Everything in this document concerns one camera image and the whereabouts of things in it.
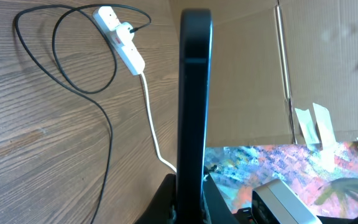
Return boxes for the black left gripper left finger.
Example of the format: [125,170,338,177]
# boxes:
[135,174,176,224]

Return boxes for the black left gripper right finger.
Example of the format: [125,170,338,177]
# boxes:
[203,167,239,224]

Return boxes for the Samsung Galaxy smartphone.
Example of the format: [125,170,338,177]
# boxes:
[176,9,213,223]

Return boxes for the white charger adapter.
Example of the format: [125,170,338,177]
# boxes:
[110,22,134,47]

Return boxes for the colourful painted sheet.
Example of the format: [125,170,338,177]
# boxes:
[204,142,358,218]

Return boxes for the white power strip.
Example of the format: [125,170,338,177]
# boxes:
[93,6,145,75]

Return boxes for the white power strip cord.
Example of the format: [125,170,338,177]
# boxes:
[140,72,178,174]

